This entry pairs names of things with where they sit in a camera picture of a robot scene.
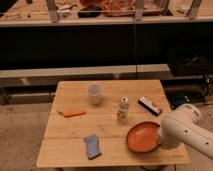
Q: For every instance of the orange toy carrot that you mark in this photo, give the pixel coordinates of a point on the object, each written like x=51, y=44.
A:
x=71, y=112

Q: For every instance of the wooden folding table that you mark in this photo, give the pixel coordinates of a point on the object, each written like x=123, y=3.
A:
x=63, y=143

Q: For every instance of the small clear plastic bottle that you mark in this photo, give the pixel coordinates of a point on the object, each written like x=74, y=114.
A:
x=123, y=108

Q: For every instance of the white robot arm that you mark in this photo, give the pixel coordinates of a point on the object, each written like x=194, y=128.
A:
x=181, y=126

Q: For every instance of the grey metal bench beam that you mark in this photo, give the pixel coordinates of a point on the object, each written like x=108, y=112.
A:
x=51, y=76

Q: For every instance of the clear plastic cup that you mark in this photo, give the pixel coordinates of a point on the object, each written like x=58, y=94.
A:
x=94, y=93

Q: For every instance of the orange ceramic bowl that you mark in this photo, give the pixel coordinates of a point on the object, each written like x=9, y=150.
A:
x=142, y=138

